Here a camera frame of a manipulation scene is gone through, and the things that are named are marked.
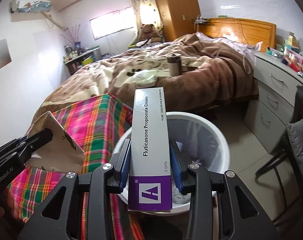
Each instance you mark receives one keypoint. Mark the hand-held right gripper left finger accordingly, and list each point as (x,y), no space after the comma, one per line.
(125,166)

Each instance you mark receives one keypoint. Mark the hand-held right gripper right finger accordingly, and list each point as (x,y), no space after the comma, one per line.
(175,171)

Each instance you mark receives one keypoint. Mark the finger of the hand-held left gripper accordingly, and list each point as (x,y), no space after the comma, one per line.
(39,140)
(14,143)

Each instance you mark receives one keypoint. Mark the small printed beige cardboard box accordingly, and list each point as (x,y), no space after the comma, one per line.
(55,152)

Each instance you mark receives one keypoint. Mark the white foam fruit net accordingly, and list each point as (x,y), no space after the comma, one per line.
(180,197)

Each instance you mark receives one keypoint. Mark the white and purple medicine box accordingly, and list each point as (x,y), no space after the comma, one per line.
(149,142)

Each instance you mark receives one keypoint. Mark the white plastic trash bin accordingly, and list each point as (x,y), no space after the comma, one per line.
(204,140)

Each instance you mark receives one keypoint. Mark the person's left hand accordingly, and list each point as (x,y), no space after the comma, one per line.
(4,217)

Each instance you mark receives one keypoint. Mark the pink green plaid blanket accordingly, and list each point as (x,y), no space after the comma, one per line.
(99,120)

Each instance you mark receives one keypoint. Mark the brown floral blanket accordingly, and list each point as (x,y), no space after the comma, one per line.
(191,87)

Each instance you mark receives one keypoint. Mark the white plastic bag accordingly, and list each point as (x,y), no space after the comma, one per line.
(145,78)

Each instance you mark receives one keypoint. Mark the shelf with bottles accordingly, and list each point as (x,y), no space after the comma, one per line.
(81,60)

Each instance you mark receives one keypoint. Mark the black metal chair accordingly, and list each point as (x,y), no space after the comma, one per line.
(281,165)

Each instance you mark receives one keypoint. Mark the brown thermos cup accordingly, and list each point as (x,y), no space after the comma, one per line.
(174,65)

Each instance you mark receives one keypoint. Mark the dried branches in vase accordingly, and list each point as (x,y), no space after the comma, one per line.
(72,36)

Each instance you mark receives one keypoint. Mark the air conditioner pipe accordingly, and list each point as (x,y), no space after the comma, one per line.
(54,21)

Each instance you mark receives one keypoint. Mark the white dresser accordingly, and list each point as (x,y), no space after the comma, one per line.
(274,97)

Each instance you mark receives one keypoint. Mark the grey garment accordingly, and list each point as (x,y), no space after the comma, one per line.
(300,140)

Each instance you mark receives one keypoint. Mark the brown teddy bear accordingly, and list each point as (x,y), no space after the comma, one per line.
(149,32)

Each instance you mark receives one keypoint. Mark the window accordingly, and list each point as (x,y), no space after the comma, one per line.
(111,23)

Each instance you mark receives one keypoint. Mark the pink pillow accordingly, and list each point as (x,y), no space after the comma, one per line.
(239,46)

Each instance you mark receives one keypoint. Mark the wooden headboard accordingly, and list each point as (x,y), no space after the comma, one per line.
(251,31)

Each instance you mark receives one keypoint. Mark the wooden wardrobe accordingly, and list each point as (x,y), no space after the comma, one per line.
(176,7)

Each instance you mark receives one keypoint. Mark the patterned curtain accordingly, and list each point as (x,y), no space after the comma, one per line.
(144,2)

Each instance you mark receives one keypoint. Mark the assorted cosmetic boxes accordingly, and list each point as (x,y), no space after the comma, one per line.
(294,55)

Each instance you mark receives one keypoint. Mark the wall poster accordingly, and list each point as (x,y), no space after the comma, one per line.
(1,56)

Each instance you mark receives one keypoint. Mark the wall air conditioner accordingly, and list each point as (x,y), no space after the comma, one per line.
(30,3)

